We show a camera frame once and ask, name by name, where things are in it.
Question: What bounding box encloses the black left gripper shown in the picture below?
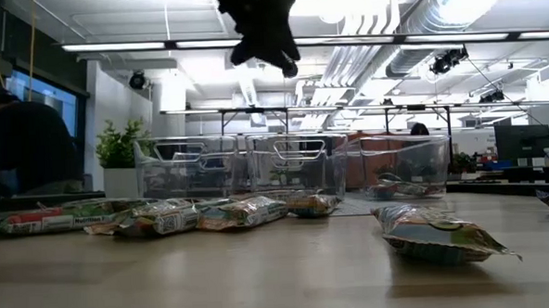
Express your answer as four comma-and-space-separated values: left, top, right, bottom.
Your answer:
210, 0, 302, 70

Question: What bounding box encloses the orange granola bar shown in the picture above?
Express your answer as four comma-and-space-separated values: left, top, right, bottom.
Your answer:
82, 198, 203, 241
195, 194, 291, 234
283, 192, 344, 221
371, 199, 524, 268

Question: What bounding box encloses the overhead light bar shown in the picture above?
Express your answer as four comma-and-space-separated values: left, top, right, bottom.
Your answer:
59, 22, 549, 62

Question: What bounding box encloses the clear plastic bin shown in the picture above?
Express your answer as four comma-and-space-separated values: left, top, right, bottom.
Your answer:
132, 133, 250, 204
244, 130, 351, 203
341, 132, 453, 203

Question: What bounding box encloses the green plant in white pot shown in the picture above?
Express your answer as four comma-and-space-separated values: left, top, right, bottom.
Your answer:
94, 116, 158, 200

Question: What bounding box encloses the seated person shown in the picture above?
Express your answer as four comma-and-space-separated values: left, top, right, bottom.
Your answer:
409, 122, 431, 138

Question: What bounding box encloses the grey woven placemat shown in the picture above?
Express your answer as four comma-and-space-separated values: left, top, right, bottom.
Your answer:
329, 190, 453, 217

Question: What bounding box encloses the black ceiling spotlight cluster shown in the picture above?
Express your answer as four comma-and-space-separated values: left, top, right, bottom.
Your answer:
428, 45, 470, 77

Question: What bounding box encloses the large window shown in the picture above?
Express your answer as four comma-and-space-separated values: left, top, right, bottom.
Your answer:
0, 64, 82, 160

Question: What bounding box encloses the small potted plant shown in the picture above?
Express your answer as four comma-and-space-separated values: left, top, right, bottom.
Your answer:
448, 150, 479, 181

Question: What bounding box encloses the black computer monitor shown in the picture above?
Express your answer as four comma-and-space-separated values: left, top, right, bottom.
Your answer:
493, 122, 549, 162

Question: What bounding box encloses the black desk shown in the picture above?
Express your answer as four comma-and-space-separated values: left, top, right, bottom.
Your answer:
501, 163, 549, 186

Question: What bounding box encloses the yellow strap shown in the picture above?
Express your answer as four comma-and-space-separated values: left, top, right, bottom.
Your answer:
23, 0, 41, 102

